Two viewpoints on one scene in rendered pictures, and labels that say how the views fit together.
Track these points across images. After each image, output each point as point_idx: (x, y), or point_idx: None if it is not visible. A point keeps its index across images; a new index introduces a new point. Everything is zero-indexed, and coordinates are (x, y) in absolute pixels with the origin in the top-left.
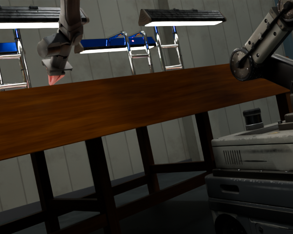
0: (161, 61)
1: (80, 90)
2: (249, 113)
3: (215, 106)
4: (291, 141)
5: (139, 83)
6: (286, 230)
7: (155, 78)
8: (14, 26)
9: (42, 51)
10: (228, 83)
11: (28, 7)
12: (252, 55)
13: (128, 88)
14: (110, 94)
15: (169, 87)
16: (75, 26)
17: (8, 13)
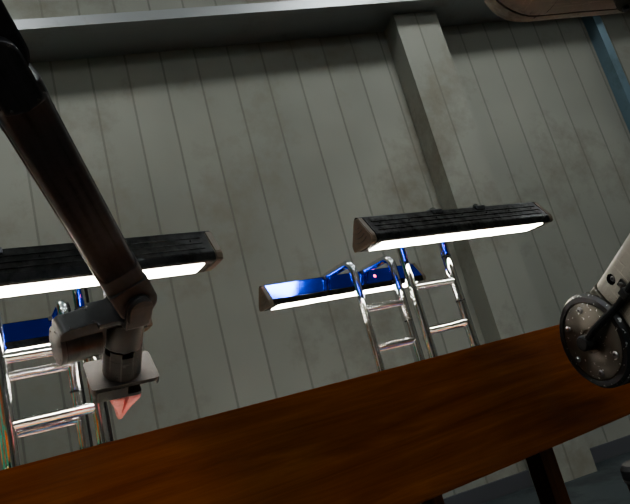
0: (420, 318)
1: (96, 473)
2: None
3: (539, 443)
4: None
5: (300, 417)
6: None
7: (351, 396)
8: (39, 289)
9: (56, 350)
10: (569, 374)
11: (73, 244)
12: (626, 315)
13: (263, 439)
14: (204, 468)
15: (395, 415)
16: (123, 283)
17: (15, 263)
